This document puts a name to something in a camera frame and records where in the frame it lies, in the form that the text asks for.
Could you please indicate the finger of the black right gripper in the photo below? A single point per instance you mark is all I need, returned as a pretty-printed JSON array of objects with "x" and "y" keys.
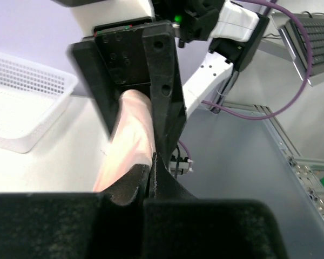
[
  {"x": 166, "y": 92},
  {"x": 86, "y": 59}
]

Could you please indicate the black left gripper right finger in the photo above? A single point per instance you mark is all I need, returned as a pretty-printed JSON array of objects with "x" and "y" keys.
[{"x": 179, "y": 225}]

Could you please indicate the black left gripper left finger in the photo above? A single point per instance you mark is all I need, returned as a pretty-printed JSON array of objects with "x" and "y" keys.
[{"x": 105, "y": 224}]

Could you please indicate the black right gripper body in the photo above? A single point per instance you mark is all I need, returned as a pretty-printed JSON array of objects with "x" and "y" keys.
[{"x": 121, "y": 48}]

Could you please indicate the peach pink bra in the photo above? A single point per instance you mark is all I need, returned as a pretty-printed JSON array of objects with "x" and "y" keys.
[{"x": 132, "y": 142}]

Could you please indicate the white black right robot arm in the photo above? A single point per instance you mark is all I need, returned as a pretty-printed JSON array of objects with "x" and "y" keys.
[{"x": 213, "y": 38}]

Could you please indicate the white perforated plastic basket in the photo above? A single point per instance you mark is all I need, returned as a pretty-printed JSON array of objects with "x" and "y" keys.
[{"x": 32, "y": 97}]

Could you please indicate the black keyboard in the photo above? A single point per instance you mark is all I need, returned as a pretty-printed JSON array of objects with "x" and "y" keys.
[{"x": 315, "y": 31}]

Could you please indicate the aluminium frame rail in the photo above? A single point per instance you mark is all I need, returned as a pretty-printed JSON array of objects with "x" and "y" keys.
[{"x": 255, "y": 159}]

